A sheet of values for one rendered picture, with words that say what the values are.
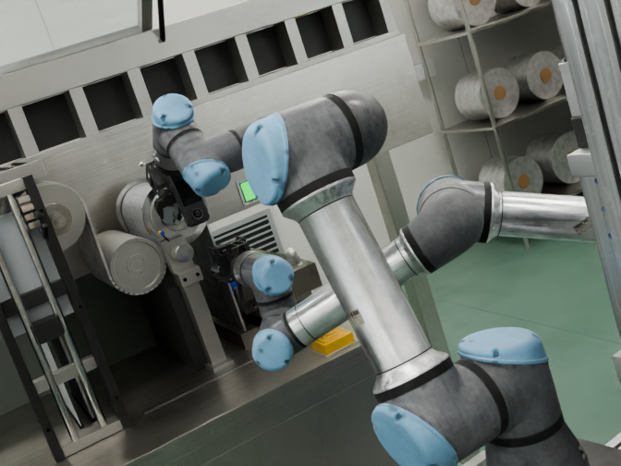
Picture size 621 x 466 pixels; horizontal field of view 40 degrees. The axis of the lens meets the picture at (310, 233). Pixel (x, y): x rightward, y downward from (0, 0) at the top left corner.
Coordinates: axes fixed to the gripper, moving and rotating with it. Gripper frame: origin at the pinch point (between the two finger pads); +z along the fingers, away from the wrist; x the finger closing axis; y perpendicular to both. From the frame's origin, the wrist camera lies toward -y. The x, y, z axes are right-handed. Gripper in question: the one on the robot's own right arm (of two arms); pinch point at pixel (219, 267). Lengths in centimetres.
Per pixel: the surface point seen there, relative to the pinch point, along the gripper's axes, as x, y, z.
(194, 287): 9.1, 0.1, -7.7
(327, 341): -7.9, -16.7, -28.9
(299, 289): -14.1, -10.7, -7.0
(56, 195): 28.3, 28.4, -2.5
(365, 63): -69, 31, 29
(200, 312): 9.6, -5.6, -7.7
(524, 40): -319, -4, 263
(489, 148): -270, -60, 262
